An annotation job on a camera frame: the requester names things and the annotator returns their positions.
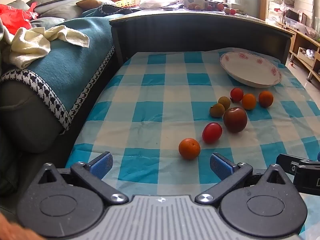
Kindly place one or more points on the grey sofa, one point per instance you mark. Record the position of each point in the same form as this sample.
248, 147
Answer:
25, 120

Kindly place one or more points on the dark red plum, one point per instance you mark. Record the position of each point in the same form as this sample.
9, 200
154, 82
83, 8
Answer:
235, 120

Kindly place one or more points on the small round red tomato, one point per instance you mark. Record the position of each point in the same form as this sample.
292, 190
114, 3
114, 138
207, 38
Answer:
236, 94

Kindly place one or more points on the white storage shelf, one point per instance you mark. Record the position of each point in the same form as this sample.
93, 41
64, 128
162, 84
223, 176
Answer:
285, 0

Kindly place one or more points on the oval red tomato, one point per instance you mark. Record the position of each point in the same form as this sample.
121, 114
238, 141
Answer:
212, 133

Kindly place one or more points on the wooden cabinet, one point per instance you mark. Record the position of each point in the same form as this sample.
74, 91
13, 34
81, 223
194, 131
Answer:
305, 47

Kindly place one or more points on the dark wooden table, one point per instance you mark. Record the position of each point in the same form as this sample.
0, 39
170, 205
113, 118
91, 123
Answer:
200, 37

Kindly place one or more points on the brown longan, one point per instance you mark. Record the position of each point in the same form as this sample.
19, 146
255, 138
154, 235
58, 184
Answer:
224, 102
217, 110

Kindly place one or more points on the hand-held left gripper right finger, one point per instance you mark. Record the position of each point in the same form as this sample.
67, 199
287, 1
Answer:
220, 165

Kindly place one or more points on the small orange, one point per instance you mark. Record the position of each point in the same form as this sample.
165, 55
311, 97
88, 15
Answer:
189, 149
249, 101
265, 99

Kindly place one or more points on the cream towel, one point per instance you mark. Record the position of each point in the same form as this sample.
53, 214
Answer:
27, 46

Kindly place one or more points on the yellow basket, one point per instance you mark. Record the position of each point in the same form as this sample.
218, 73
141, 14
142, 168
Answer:
127, 1

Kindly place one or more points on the red plastic bag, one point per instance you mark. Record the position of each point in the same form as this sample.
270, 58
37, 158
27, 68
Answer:
15, 17

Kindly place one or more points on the white plate with pink flowers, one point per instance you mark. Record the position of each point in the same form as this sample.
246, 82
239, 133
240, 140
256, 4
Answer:
250, 71

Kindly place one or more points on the row of small red tomatoes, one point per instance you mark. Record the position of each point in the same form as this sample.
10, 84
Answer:
220, 6

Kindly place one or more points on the teal sofa cover houndstooth trim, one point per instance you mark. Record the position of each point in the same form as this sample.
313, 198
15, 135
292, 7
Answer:
75, 62

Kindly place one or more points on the blue white checkered cloth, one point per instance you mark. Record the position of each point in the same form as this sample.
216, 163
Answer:
155, 110

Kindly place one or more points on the brown pillow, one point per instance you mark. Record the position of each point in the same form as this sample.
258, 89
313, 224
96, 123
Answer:
92, 2

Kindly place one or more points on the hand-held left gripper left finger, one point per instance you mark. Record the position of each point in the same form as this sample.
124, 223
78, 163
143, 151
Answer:
102, 164

